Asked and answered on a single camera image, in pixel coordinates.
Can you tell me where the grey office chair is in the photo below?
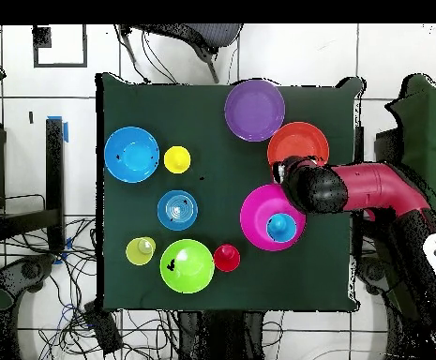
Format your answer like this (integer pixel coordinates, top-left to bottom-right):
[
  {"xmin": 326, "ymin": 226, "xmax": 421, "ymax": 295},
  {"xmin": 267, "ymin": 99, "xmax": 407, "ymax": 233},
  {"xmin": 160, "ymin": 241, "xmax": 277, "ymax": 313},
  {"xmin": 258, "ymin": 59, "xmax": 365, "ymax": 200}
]
[{"xmin": 119, "ymin": 23, "xmax": 245, "ymax": 84}]

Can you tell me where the purple plastic bowl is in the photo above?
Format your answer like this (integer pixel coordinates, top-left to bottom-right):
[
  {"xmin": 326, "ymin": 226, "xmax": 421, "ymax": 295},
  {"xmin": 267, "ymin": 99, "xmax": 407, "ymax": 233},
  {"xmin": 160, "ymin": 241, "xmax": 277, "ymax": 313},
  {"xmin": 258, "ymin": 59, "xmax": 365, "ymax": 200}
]
[{"xmin": 223, "ymin": 79, "xmax": 287, "ymax": 143}]

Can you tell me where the black floor device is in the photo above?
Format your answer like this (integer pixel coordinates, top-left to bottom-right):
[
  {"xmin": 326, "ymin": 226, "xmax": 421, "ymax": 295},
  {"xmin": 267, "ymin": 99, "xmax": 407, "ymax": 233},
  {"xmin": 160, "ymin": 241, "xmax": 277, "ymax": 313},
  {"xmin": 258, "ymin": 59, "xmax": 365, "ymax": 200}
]
[
  {"xmin": 0, "ymin": 253, "xmax": 56, "ymax": 298},
  {"xmin": 355, "ymin": 258, "xmax": 391, "ymax": 296}
]

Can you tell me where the translucent yellow-green plastic cup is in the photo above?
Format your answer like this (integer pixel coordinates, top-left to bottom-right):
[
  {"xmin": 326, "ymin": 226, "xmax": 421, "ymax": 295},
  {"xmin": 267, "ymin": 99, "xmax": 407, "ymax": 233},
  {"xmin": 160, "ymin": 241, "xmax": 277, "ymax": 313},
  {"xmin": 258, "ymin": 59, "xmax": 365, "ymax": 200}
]
[{"xmin": 125, "ymin": 235, "xmax": 158, "ymax": 267}]

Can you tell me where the red plastic cup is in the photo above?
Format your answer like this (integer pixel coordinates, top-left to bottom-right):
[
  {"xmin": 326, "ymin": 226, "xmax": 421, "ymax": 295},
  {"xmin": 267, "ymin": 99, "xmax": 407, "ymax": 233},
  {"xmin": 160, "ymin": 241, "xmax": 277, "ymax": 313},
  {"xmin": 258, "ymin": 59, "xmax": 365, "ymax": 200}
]
[{"xmin": 213, "ymin": 244, "xmax": 242, "ymax": 273}]

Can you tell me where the green plastic bowl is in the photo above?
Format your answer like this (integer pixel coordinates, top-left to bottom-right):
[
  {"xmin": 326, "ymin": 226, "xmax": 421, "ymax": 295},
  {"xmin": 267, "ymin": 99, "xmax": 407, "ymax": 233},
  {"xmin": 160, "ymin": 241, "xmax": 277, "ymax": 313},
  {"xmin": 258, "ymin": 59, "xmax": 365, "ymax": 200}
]
[{"xmin": 159, "ymin": 238, "xmax": 216, "ymax": 294}]

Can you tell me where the pink plastic bowl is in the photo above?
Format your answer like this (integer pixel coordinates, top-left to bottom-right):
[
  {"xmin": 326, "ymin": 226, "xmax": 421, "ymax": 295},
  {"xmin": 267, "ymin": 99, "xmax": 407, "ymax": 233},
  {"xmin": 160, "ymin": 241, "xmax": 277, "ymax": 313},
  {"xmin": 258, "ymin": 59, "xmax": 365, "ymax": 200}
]
[{"xmin": 239, "ymin": 183, "xmax": 308, "ymax": 252}]

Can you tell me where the small dark blue bowl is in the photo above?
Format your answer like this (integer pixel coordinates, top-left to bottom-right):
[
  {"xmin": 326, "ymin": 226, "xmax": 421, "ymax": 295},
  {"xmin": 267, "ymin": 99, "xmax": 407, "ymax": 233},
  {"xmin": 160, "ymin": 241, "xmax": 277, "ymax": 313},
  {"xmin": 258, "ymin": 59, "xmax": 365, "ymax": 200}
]
[{"xmin": 156, "ymin": 189, "xmax": 199, "ymax": 232}]

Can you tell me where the dark green table cloth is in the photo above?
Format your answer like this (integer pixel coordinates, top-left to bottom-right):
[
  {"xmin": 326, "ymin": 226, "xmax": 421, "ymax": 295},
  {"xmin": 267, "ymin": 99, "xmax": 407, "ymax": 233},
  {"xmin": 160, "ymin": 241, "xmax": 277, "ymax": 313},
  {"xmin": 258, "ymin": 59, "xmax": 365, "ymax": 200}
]
[{"xmin": 95, "ymin": 71, "xmax": 365, "ymax": 315}]

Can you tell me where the black metal frame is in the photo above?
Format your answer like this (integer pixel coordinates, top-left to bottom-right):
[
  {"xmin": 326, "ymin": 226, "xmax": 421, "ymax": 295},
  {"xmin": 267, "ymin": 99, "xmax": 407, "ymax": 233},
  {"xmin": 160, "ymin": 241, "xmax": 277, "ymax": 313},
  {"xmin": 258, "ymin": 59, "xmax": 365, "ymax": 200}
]
[
  {"xmin": 0, "ymin": 117, "xmax": 67, "ymax": 256},
  {"xmin": 353, "ymin": 126, "xmax": 403, "ymax": 166}
]

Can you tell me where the blue plastic cup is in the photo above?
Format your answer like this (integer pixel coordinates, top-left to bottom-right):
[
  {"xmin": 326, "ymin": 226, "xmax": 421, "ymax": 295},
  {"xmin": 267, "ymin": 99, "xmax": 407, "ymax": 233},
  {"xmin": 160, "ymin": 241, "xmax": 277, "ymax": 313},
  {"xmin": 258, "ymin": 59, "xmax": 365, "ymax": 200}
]
[{"xmin": 265, "ymin": 212, "xmax": 298, "ymax": 243}]

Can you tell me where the yellow plastic cup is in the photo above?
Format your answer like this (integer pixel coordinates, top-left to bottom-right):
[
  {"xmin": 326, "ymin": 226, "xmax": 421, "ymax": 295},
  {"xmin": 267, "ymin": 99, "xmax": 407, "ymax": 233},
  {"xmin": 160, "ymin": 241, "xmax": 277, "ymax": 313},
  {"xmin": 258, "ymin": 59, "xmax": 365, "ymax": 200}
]
[{"xmin": 163, "ymin": 145, "xmax": 192, "ymax": 174}]

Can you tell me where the orange plastic bowl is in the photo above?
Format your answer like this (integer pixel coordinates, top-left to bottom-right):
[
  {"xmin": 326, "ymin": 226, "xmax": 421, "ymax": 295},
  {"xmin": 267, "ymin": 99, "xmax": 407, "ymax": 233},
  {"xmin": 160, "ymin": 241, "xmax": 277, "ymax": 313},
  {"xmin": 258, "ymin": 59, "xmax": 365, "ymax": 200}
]
[{"xmin": 266, "ymin": 121, "xmax": 330, "ymax": 170}]

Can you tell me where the large light blue bowl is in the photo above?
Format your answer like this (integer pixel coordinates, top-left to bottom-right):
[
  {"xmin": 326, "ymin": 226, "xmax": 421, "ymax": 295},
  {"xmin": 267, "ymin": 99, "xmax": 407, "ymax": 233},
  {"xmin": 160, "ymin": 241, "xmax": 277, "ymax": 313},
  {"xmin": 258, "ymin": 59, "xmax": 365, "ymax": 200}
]
[{"xmin": 103, "ymin": 126, "xmax": 161, "ymax": 185}]

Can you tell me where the black power strip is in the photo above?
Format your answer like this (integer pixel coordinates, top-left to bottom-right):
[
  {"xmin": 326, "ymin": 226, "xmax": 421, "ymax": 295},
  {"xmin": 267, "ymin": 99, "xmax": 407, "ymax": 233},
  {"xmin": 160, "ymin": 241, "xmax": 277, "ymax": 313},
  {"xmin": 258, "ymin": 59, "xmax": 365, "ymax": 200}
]
[{"xmin": 83, "ymin": 299, "xmax": 124, "ymax": 355}]

